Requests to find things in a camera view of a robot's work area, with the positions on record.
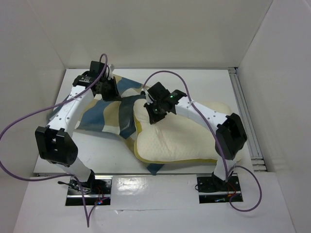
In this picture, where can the cream yellow-edged pillow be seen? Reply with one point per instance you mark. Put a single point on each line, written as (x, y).
(173, 139)

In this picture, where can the blue beige striped pillowcase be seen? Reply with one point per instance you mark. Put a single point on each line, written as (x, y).
(116, 116)

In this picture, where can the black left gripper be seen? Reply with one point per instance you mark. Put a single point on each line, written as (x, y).
(114, 95)

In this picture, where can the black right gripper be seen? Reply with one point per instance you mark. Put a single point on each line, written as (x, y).
(153, 110)

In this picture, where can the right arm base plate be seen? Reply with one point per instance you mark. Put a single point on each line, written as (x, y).
(211, 191)

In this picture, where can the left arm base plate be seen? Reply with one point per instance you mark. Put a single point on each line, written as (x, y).
(99, 194)

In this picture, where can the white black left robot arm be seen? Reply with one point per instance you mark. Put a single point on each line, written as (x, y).
(54, 141)

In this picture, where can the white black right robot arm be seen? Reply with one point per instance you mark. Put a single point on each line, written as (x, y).
(227, 130)

